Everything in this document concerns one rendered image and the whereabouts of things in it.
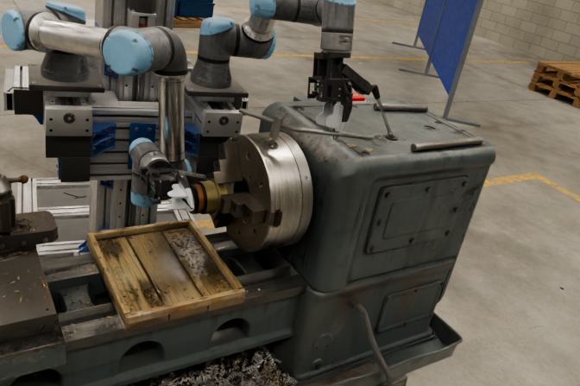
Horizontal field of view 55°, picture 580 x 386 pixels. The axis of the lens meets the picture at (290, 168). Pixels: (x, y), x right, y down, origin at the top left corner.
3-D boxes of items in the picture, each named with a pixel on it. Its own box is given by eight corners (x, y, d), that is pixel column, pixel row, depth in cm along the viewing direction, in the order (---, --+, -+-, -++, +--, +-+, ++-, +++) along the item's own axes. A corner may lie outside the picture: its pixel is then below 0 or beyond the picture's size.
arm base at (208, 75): (185, 74, 206) (188, 47, 202) (224, 76, 213) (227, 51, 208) (195, 87, 194) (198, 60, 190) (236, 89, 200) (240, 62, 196)
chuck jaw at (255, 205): (257, 188, 145) (280, 208, 136) (255, 205, 147) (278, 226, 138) (219, 193, 139) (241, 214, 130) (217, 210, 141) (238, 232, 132)
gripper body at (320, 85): (305, 100, 135) (309, 50, 132) (334, 100, 139) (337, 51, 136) (324, 104, 129) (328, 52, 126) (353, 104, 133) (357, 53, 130)
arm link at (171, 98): (167, 21, 163) (169, 174, 180) (141, 23, 153) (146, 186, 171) (198, 25, 158) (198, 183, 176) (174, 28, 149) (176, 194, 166)
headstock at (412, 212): (375, 189, 215) (401, 94, 199) (467, 258, 179) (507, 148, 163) (239, 208, 183) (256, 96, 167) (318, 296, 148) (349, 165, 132)
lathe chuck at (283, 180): (234, 196, 170) (259, 110, 153) (280, 270, 150) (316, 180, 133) (207, 199, 166) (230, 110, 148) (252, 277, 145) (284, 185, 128)
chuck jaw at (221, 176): (245, 181, 151) (239, 138, 151) (254, 179, 146) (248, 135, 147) (208, 185, 145) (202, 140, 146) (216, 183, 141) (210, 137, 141)
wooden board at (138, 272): (190, 229, 166) (191, 218, 165) (243, 303, 140) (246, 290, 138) (86, 244, 150) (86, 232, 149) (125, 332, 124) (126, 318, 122)
